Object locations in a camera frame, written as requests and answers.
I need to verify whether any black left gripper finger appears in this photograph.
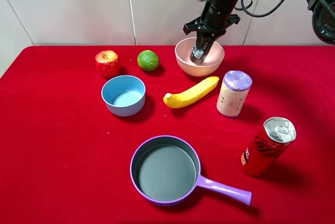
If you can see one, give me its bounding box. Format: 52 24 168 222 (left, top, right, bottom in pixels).
195 32 207 51

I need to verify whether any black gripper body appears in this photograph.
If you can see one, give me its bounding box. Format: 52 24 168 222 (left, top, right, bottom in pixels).
183 0 238 35

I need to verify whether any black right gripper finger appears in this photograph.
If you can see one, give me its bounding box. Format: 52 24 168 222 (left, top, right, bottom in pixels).
204 30 226 51

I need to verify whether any pink ribbed bowl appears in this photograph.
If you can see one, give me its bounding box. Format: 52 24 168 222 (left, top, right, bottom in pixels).
175 37 225 77

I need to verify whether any yellow banana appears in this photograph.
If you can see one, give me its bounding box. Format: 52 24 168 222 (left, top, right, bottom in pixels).
163 76 219 109

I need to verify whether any green lime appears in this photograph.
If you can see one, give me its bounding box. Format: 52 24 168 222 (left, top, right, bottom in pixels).
137 50 159 72

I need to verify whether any blue bowl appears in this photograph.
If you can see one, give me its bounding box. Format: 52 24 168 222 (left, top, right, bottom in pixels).
101 75 146 117

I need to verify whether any red apple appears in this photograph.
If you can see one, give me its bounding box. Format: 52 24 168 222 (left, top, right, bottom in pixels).
95 50 121 78

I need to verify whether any red soda can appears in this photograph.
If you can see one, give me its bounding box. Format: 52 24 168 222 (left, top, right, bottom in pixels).
241 117 296 176

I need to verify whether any purple frying pan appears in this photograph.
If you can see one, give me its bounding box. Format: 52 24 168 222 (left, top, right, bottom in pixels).
130 135 252 206

